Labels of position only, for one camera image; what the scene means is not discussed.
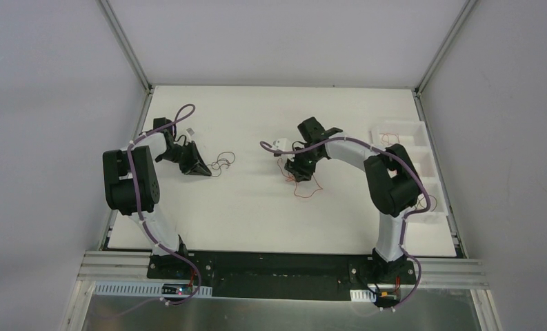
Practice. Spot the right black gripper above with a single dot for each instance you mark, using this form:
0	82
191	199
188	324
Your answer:
300	165

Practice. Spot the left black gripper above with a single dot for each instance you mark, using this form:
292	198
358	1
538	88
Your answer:
187	157

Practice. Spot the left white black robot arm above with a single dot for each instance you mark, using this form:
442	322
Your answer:
132	188

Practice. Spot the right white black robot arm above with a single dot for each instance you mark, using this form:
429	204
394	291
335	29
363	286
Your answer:
393	185

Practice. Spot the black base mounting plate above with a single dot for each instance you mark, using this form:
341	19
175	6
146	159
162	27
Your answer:
259	275

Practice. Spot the white foam compartment tray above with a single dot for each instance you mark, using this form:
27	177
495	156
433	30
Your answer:
414	137

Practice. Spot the left green controller board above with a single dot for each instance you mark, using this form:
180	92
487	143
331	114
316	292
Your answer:
170	289

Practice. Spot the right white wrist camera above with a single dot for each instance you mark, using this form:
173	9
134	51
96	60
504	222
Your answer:
284	145

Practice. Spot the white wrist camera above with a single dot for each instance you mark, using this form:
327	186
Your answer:
284	145
188	135

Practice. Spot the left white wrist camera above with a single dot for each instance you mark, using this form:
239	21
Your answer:
188	135

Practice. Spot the right white slotted cable duct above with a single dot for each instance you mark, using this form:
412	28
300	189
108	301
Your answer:
365	296

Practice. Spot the white slotted cable duct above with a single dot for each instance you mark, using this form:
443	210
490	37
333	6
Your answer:
365	296
133	289

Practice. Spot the left white slotted cable duct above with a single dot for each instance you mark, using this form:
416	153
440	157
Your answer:
133	289

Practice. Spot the left aluminium corner post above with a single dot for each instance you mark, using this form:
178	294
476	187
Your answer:
124	43

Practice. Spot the aluminium corner post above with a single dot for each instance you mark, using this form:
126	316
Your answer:
460	20
124	43

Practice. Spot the aluminium front frame rail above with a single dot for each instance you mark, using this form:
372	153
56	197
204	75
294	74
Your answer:
133	266

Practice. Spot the right aluminium corner post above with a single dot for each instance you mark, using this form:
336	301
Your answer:
460	20

